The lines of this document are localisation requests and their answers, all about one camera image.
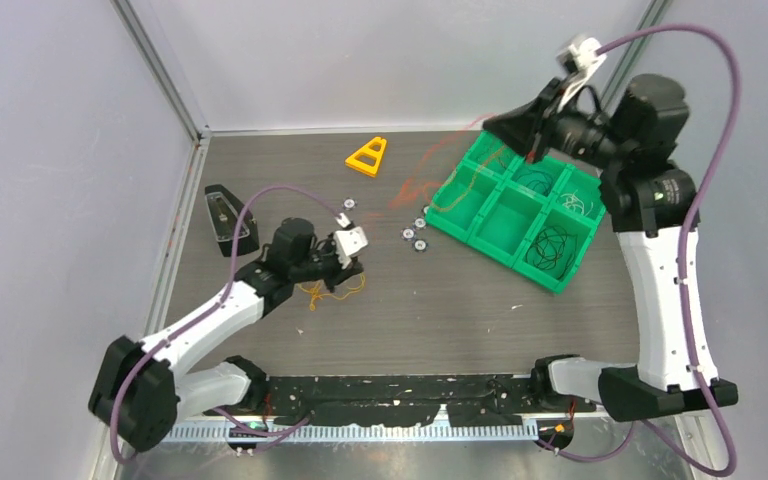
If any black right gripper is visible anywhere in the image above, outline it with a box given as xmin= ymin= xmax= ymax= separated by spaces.
xmin=483 ymin=76 xmax=631 ymax=171

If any red wire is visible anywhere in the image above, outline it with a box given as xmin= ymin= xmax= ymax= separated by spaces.
xmin=476 ymin=139 xmax=511 ymax=172

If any blue wire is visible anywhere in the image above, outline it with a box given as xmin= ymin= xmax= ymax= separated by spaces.
xmin=513 ymin=165 xmax=558 ymax=198

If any black wire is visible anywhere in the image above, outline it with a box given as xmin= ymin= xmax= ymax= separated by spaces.
xmin=528 ymin=223 xmax=581 ymax=273

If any orange wire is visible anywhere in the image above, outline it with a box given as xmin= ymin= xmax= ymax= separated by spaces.
xmin=357 ymin=115 xmax=511 ymax=223

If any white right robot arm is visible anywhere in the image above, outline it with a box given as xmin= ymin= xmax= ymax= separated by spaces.
xmin=530 ymin=74 xmax=739 ymax=422

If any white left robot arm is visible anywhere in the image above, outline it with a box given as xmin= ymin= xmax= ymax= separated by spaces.
xmin=88 ymin=185 xmax=369 ymax=464

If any green compartment bin tray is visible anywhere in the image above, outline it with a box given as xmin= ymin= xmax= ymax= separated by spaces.
xmin=426 ymin=133 xmax=606 ymax=294

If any round token middle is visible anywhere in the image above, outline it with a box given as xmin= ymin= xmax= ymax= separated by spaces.
xmin=401 ymin=227 xmax=416 ymax=242

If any round token lower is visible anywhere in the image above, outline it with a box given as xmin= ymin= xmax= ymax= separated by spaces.
xmin=413 ymin=239 xmax=428 ymax=252

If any yellow triangular plastic piece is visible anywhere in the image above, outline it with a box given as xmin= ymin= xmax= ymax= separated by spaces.
xmin=344 ymin=136 xmax=388 ymax=178

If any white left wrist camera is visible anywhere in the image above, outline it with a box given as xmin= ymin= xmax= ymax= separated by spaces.
xmin=333 ymin=213 xmax=369 ymax=270

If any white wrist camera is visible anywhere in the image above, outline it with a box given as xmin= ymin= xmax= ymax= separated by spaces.
xmin=556 ymin=35 xmax=606 ymax=112
xmin=333 ymin=213 xmax=369 ymax=270

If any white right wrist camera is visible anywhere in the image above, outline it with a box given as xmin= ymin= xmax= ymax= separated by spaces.
xmin=556 ymin=35 xmax=606 ymax=112

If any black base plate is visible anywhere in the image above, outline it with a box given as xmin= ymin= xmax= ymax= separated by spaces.
xmin=224 ymin=373 xmax=596 ymax=427

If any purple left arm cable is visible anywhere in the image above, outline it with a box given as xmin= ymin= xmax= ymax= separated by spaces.
xmin=109 ymin=184 xmax=352 ymax=465

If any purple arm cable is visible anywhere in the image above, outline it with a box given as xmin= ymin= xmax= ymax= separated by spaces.
xmin=536 ymin=23 xmax=743 ymax=478
xmin=109 ymin=184 xmax=352 ymax=465

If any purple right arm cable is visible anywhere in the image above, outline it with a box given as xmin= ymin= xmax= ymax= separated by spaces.
xmin=536 ymin=23 xmax=743 ymax=478

